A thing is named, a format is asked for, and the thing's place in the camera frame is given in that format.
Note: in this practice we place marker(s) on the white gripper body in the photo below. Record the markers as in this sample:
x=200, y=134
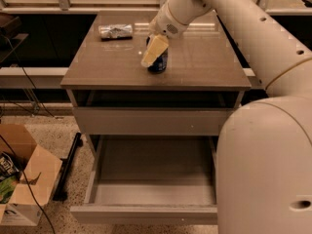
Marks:
x=165, y=25

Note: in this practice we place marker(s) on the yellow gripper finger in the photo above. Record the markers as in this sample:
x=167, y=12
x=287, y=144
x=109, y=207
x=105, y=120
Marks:
x=157, y=45

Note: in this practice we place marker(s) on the blue pepsi can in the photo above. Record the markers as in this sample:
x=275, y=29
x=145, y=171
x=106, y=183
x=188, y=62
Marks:
x=160, y=64

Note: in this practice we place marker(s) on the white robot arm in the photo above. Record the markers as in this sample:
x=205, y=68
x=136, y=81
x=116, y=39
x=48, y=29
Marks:
x=264, y=149

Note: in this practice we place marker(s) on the crushed silver can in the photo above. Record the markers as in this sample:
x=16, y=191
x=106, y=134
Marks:
x=115, y=31

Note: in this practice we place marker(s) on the grey drawer cabinet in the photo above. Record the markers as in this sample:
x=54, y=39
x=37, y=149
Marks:
x=202, y=71

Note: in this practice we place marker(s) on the closed top drawer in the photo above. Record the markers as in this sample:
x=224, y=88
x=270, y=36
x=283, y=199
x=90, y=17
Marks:
x=149, y=122

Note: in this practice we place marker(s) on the open middle drawer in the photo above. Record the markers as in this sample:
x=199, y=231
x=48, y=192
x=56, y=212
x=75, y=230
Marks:
x=151, y=180

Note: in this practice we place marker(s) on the cardboard box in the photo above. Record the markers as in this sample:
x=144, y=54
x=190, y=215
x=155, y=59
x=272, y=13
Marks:
x=39, y=172

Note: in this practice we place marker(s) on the black bar on floor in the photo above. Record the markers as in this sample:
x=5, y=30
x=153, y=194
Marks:
x=60, y=193

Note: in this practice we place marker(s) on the green snack bag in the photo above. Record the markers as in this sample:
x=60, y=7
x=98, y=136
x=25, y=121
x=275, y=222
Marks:
x=9, y=177

